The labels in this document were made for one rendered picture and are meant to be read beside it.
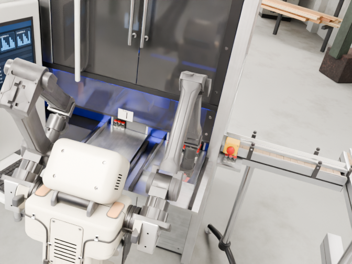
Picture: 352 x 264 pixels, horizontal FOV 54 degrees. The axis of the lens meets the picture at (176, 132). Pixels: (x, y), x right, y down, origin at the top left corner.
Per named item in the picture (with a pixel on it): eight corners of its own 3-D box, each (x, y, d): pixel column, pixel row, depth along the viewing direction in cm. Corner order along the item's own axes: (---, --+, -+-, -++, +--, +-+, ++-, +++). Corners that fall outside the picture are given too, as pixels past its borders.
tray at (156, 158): (163, 140, 197) (164, 134, 196) (207, 152, 193) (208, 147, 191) (142, 174, 169) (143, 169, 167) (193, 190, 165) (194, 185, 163)
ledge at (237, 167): (220, 152, 199) (221, 149, 198) (242, 158, 197) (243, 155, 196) (216, 166, 187) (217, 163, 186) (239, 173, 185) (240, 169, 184)
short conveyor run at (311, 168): (217, 158, 196) (223, 135, 188) (221, 144, 209) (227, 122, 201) (341, 194, 186) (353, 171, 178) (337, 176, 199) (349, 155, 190)
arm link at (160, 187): (146, 199, 105) (163, 204, 105) (156, 168, 109) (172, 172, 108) (150, 205, 114) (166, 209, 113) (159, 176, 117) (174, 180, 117)
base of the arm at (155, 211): (130, 217, 102) (169, 229, 100) (139, 191, 104) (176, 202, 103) (134, 221, 110) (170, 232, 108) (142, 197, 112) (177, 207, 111)
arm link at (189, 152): (184, 146, 155) (196, 149, 154) (187, 140, 161) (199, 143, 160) (181, 159, 158) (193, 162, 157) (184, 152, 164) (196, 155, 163)
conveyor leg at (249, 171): (218, 241, 245) (245, 154, 204) (230, 245, 244) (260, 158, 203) (216, 251, 237) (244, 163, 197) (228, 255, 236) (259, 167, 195)
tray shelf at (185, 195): (100, 124, 205) (100, 121, 204) (215, 156, 194) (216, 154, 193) (55, 171, 165) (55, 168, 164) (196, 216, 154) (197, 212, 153)
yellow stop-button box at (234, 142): (224, 145, 187) (227, 134, 184) (237, 149, 186) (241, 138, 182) (222, 153, 181) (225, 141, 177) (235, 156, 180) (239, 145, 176)
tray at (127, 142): (108, 123, 203) (108, 118, 201) (150, 135, 199) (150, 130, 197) (79, 155, 175) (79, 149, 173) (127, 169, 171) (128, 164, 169)
